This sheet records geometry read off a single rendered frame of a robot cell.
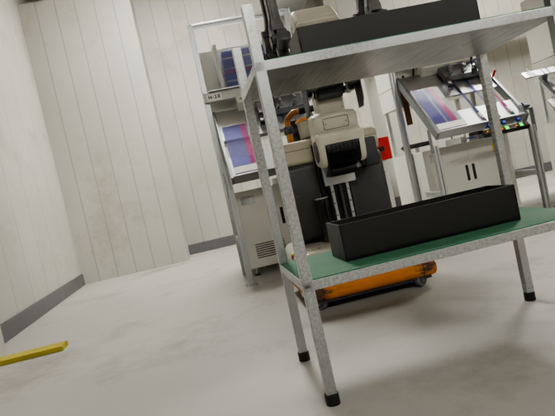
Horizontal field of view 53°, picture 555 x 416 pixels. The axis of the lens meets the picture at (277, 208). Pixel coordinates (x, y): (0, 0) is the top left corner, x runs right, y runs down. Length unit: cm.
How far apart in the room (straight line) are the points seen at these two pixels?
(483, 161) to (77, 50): 431
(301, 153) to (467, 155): 189
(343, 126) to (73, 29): 443
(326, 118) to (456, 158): 193
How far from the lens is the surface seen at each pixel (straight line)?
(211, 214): 679
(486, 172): 448
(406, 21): 181
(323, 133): 259
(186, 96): 691
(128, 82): 636
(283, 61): 151
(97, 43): 650
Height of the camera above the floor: 62
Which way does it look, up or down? 3 degrees down
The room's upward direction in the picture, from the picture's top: 12 degrees counter-clockwise
